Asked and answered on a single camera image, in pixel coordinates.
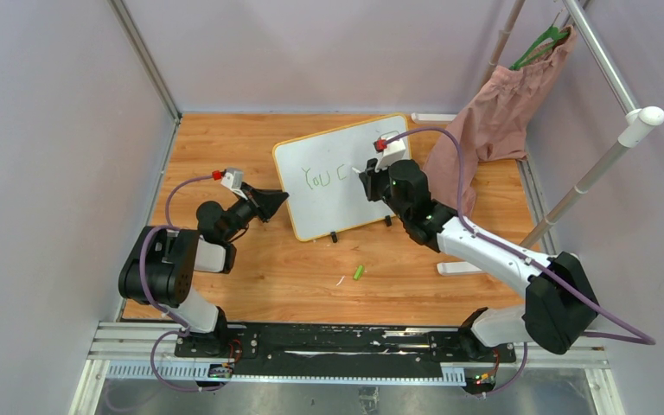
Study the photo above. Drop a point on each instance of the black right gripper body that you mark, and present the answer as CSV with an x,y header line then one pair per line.
x,y
379,188

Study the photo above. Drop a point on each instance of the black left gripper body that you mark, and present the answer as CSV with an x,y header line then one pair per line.
x,y
240,214

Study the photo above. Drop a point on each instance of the yellow-framed whiteboard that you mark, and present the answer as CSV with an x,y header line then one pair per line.
x,y
324,193

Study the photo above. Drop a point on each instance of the green marker cap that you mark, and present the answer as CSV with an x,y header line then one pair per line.
x,y
358,272

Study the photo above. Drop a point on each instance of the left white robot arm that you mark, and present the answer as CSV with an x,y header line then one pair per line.
x,y
160,268

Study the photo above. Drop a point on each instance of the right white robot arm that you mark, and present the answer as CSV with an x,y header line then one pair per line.
x,y
555,289

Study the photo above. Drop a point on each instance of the pink cloth shorts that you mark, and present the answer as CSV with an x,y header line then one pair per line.
x,y
493,126

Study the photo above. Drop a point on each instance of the green clothes hanger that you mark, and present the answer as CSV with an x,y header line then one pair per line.
x,y
543,44

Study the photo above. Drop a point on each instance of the white metal clothes rack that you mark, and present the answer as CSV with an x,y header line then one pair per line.
x,y
617,228

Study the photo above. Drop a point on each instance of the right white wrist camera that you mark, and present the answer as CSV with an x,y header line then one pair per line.
x,y
389,153

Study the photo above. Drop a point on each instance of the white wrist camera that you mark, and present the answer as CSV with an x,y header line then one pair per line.
x,y
389,153
233,180

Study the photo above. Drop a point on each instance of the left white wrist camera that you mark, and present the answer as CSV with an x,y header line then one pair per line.
x,y
233,180

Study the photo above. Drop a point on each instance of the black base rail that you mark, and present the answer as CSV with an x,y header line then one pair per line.
x,y
289,353

